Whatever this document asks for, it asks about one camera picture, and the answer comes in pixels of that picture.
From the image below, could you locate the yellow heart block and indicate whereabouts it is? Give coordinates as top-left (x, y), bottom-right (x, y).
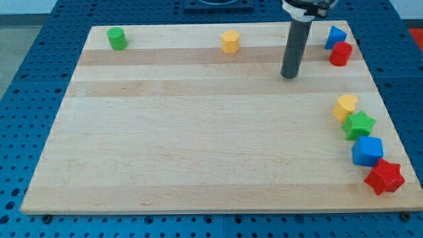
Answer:
top-left (332, 94), bottom-right (359, 122)

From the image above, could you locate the light wooden board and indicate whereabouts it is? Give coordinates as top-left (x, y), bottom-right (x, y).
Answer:
top-left (21, 20), bottom-right (422, 215)

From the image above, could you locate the yellow hexagon block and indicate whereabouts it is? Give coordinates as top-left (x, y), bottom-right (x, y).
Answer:
top-left (221, 30), bottom-right (240, 54)

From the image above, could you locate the green cylinder block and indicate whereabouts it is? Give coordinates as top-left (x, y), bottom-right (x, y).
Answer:
top-left (106, 27), bottom-right (128, 50)

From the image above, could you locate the red cylinder block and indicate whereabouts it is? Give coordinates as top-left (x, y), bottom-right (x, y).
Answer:
top-left (329, 42), bottom-right (353, 67)

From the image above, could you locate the green star block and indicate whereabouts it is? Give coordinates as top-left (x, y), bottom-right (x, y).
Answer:
top-left (342, 110), bottom-right (376, 140)

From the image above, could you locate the blue triangle block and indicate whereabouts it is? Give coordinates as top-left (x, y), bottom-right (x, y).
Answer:
top-left (325, 26), bottom-right (347, 50)

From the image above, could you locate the blue cube block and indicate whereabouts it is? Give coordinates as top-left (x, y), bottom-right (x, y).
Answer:
top-left (352, 136), bottom-right (384, 167)

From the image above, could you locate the red star block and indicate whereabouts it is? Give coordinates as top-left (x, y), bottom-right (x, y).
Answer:
top-left (364, 158), bottom-right (405, 196)

